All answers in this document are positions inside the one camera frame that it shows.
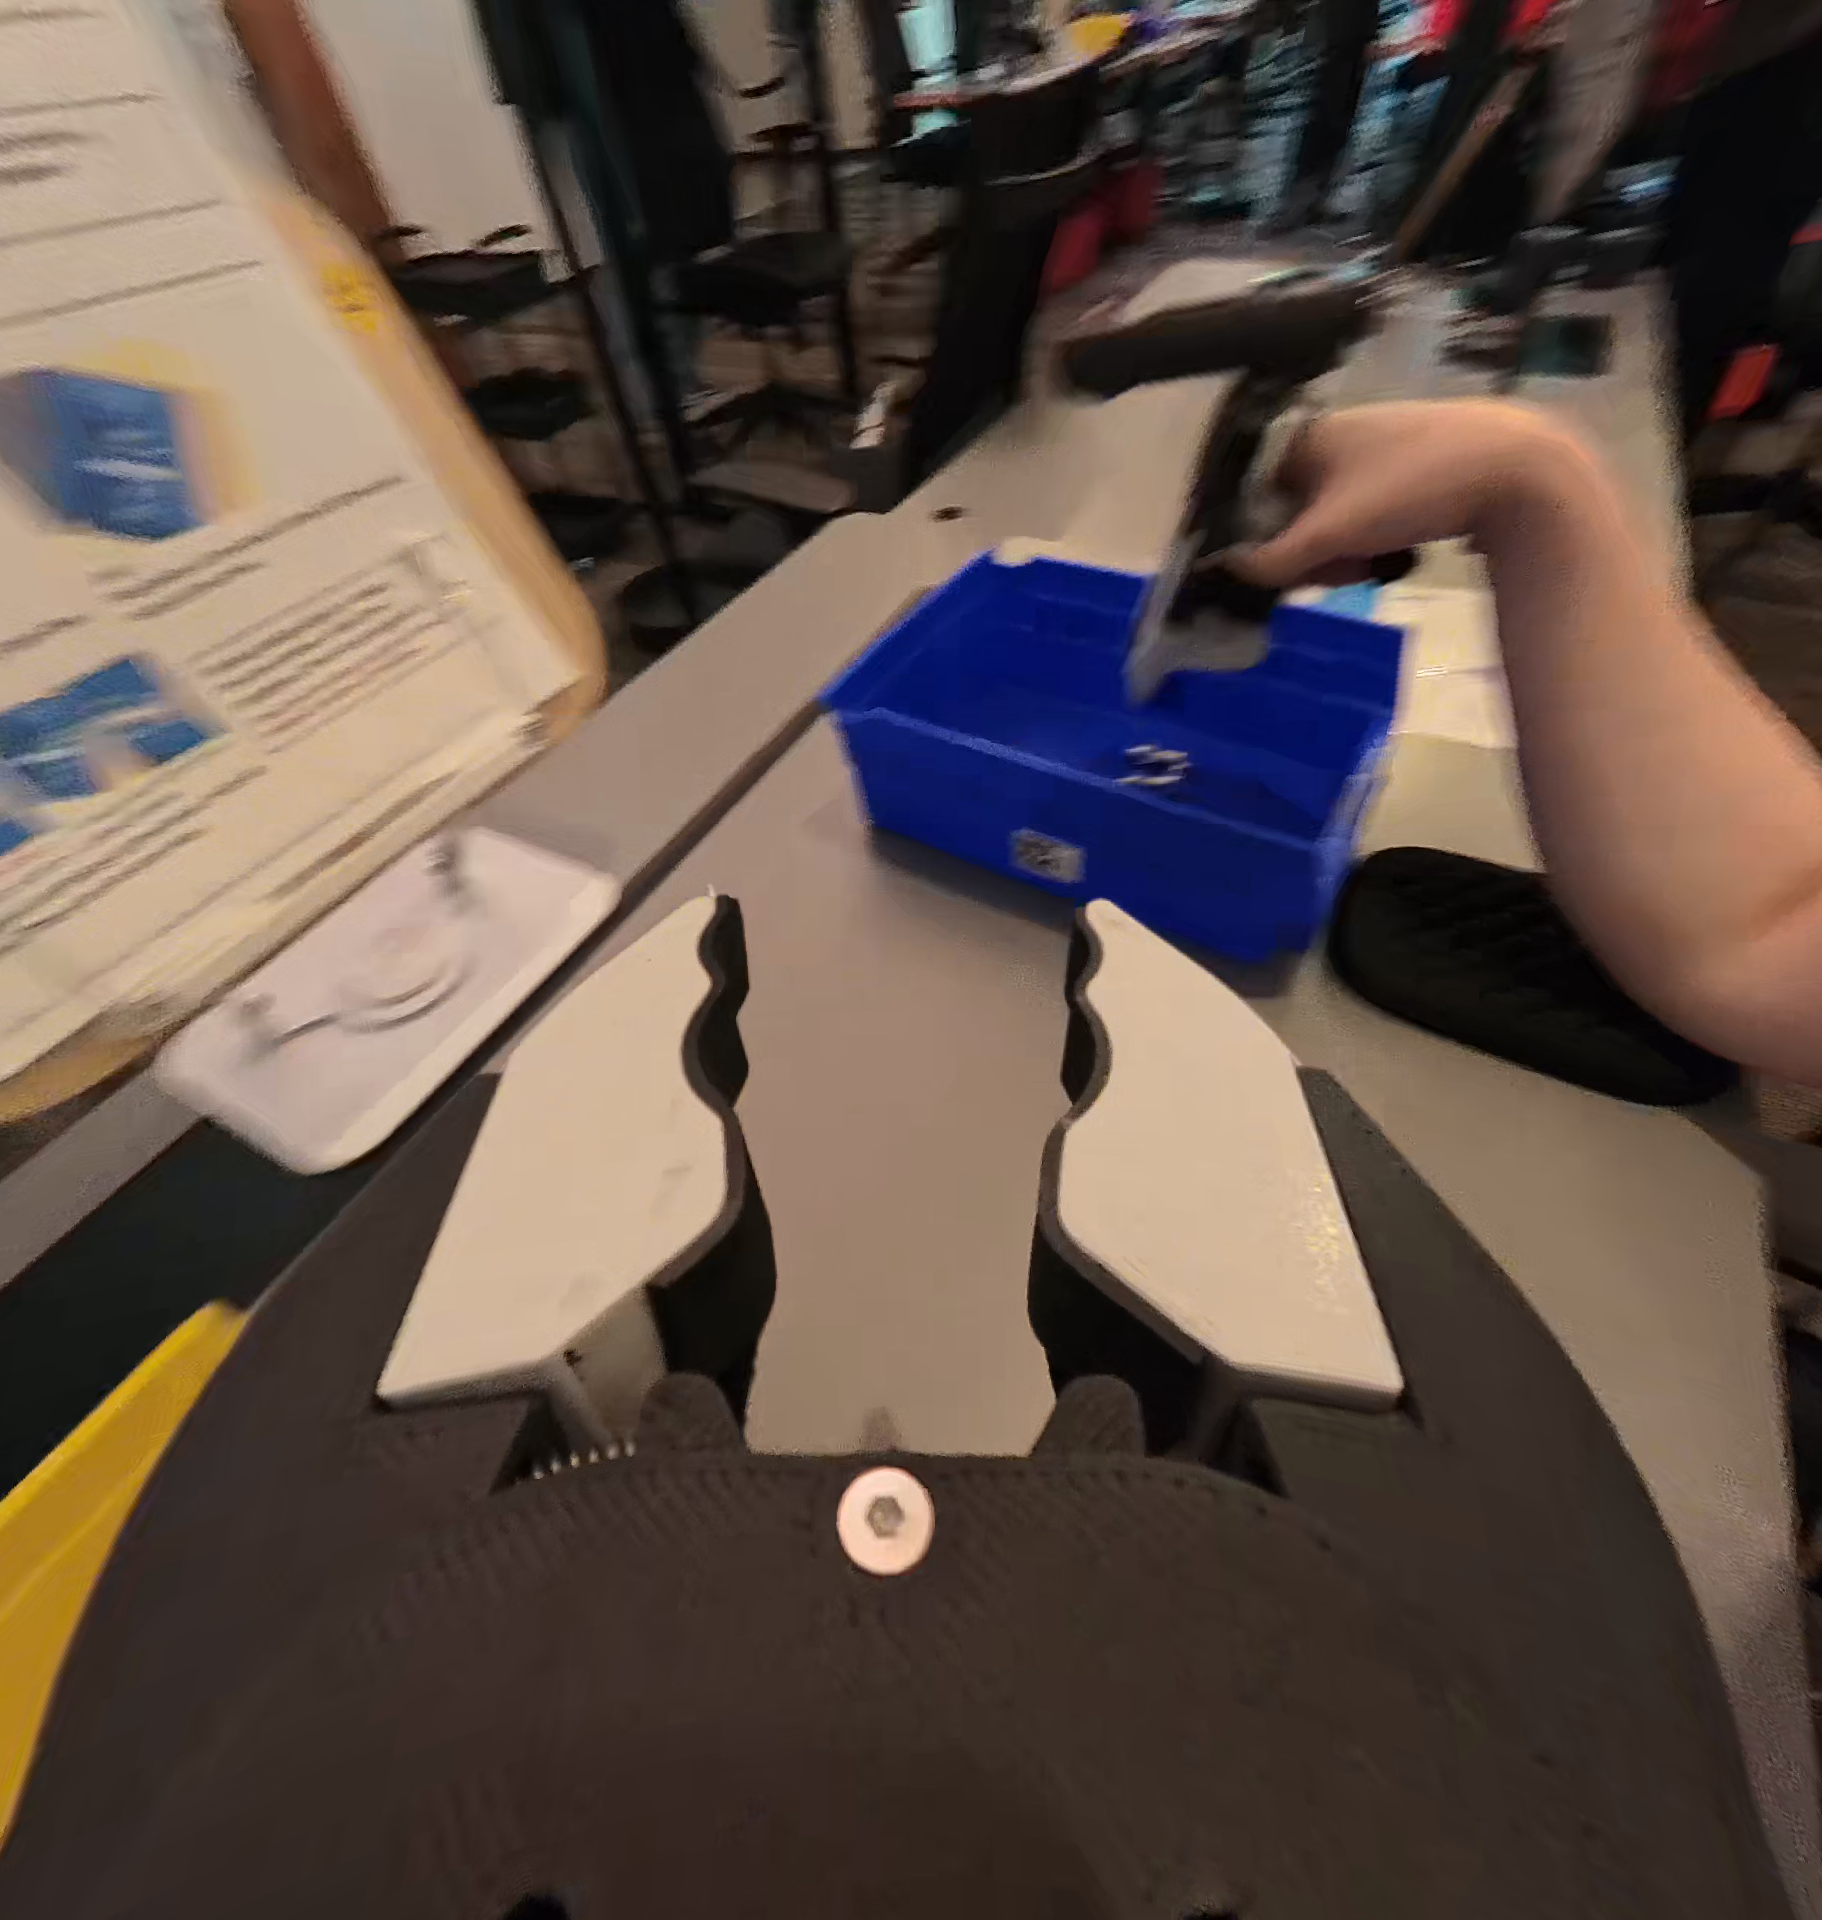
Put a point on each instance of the yellow plastic bin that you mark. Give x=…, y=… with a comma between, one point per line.
x=42, y=1544

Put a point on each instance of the white tablet stand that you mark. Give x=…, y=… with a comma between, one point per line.
x=388, y=991

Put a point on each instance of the round-cornered wooden board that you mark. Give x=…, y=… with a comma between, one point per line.
x=536, y=600

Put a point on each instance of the wooden pillar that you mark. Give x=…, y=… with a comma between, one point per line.
x=311, y=105

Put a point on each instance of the black desk mat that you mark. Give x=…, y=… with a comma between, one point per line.
x=101, y=1275

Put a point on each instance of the printed instruction sheet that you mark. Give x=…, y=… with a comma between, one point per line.
x=175, y=524

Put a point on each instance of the blue plastic bin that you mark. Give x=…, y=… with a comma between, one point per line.
x=1002, y=780

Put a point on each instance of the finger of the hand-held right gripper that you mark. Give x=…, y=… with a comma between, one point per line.
x=1227, y=643
x=1159, y=631

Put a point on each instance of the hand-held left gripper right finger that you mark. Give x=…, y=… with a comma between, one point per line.
x=1213, y=1201

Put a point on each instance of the laminated printed sheet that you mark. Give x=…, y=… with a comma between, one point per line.
x=1444, y=675

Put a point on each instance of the steel hex bolt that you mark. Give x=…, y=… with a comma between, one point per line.
x=1155, y=769

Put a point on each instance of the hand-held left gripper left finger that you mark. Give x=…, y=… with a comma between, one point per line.
x=582, y=1184

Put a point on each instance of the black office chair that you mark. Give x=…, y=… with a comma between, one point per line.
x=768, y=284
x=1002, y=225

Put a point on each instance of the black textured armrest pad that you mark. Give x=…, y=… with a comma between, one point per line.
x=1511, y=975

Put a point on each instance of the person's right forearm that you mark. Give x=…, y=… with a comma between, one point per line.
x=1646, y=720

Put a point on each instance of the person's right hand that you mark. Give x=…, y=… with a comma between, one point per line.
x=1376, y=496

